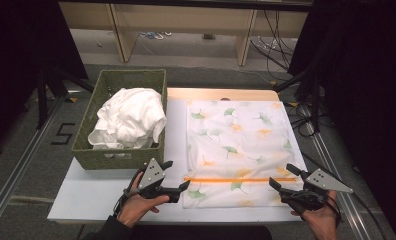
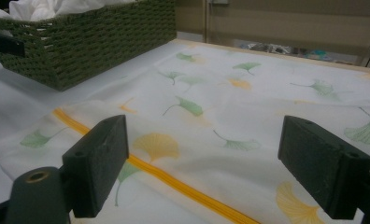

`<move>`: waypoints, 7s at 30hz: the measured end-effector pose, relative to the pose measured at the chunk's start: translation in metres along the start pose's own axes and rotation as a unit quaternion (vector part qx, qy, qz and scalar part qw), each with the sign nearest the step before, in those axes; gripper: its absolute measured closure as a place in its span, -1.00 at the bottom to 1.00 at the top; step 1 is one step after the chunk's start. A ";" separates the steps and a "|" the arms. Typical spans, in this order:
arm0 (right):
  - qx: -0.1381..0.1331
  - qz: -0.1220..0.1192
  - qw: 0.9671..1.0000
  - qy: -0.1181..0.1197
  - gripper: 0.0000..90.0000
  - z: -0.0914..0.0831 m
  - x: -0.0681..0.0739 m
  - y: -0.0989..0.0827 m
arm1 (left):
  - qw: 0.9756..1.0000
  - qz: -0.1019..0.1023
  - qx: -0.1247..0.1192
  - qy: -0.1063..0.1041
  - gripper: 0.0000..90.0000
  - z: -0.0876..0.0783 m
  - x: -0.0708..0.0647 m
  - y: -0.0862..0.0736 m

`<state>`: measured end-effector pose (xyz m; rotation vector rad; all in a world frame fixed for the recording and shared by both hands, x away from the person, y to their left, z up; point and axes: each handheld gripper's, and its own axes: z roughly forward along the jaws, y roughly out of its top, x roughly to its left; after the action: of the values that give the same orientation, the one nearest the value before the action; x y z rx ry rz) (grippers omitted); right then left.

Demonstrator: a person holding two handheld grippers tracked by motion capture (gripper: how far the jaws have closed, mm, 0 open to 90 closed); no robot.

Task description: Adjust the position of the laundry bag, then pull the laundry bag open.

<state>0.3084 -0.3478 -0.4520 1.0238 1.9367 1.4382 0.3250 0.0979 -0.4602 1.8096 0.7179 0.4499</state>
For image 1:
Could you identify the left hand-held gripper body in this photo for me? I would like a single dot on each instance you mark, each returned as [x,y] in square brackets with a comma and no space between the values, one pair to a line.
[152,175]

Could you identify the black metal stand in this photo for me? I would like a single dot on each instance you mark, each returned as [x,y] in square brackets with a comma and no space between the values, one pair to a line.
[42,100]
[316,100]

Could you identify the white garment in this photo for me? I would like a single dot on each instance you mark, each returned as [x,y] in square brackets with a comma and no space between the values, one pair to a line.
[129,116]

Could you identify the beige wooden shelf unit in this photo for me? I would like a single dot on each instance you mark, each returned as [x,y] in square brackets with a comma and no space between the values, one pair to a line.
[186,20]

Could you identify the white table board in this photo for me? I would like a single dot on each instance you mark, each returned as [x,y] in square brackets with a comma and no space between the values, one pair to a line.
[92,196]

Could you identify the black curtain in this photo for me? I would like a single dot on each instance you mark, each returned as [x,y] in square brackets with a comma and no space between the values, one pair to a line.
[369,83]
[19,50]

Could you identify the aluminium floor rail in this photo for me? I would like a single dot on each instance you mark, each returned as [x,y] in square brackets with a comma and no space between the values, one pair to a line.
[21,166]
[355,220]

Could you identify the small dark floor block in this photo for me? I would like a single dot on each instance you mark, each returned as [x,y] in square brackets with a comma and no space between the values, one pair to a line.
[208,36]

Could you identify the leaf print zipper laundry bag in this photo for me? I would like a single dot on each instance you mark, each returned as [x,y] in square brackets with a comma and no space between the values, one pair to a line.
[239,140]

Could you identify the green woven basket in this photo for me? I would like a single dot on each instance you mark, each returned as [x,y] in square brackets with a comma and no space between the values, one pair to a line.
[96,160]

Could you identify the person's right hand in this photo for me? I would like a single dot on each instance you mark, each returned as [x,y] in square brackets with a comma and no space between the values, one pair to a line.
[321,223]

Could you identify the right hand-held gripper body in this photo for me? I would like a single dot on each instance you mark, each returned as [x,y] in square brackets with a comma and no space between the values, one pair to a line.
[322,181]

